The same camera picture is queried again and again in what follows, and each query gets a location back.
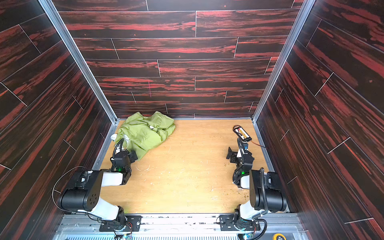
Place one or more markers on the black battery pack with label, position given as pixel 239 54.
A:
pixel 242 134

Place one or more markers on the green zip-up jacket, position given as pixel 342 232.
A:
pixel 143 134

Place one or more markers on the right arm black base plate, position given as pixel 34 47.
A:
pixel 230 223

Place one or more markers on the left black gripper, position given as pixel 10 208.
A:
pixel 126 154

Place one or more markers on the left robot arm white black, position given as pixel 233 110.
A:
pixel 84 189

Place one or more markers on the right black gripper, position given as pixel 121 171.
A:
pixel 237 154

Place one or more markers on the yellow round tape measure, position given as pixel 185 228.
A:
pixel 279 236

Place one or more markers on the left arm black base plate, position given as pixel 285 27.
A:
pixel 131 223

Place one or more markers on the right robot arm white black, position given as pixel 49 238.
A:
pixel 266 193

